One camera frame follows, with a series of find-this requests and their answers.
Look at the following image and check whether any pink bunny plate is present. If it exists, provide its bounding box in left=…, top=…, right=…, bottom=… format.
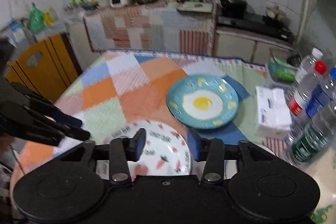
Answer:
left=104, top=119, right=191, bottom=179

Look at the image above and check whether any blue fried egg plate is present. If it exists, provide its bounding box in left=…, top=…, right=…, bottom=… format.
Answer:
left=166, top=75, right=239, bottom=130

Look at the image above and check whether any white ribbed bowl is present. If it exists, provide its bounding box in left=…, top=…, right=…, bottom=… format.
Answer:
left=258, top=144, right=275, bottom=156

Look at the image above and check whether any yellow wooden chair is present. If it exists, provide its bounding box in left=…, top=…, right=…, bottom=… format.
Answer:
left=5, top=33, right=83, bottom=102

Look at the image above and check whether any patchwork tablecloth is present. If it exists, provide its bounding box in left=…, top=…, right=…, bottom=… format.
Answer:
left=8, top=49, right=297, bottom=188

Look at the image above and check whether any white tissue pack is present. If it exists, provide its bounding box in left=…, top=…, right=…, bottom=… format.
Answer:
left=256, top=86, right=291, bottom=139

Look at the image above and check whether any red label water bottle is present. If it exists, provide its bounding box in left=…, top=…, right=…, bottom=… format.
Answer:
left=288, top=60, right=327, bottom=118

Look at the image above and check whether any green label water bottle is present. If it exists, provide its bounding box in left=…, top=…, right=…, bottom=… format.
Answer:
left=284, top=101, right=335, bottom=166

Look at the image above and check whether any green plastic basket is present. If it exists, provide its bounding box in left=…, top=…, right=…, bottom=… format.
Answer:
left=268, top=57, right=297, bottom=84

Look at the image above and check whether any blue bowl on counter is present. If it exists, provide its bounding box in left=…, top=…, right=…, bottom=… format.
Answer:
left=82, top=1, right=98, bottom=11

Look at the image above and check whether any striped counter cloth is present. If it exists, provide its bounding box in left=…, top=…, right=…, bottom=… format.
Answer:
left=84, top=1, right=215, bottom=56

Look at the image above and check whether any blue label water bottle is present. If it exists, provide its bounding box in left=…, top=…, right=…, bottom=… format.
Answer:
left=305, top=67, right=336, bottom=119

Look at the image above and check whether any clear water bottle rear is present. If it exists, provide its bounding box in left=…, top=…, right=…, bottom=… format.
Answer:
left=295, top=48, right=323, bottom=84

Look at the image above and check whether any black gas stove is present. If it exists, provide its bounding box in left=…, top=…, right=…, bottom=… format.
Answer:
left=218, top=12, right=293, bottom=43

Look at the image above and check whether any cutting board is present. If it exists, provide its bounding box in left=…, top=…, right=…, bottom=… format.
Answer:
left=176, top=2, right=214, bottom=14

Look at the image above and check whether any black wok with lid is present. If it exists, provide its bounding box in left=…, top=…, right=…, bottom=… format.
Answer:
left=219, top=0, right=247, bottom=19

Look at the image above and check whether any glass lidded pot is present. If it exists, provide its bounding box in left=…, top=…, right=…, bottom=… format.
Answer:
left=266, top=5, right=286, bottom=22

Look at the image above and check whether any rice bag with handle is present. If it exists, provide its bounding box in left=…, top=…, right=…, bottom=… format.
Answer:
left=310, top=204, right=336, bottom=224

